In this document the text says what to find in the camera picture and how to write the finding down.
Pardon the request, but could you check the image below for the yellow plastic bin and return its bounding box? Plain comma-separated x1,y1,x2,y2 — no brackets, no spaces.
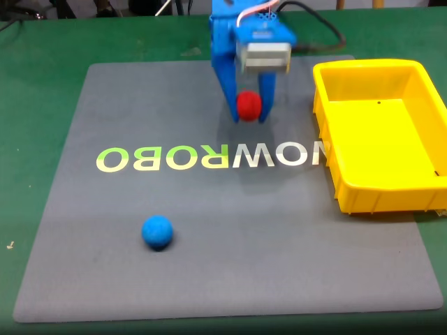
312,59,447,216

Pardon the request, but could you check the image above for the white and pink cable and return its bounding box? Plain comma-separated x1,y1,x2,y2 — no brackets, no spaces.
235,0,277,28

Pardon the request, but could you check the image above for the black cable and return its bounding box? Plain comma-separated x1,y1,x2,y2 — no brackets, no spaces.
279,0,347,54

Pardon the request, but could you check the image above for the blue ball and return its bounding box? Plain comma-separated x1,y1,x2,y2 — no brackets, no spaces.
141,215,174,251

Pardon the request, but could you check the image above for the grey mat with lettering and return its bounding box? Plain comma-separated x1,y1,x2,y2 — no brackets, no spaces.
13,54,444,324

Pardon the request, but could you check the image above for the red ball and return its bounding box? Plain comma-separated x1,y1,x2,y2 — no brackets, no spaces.
236,89,263,122

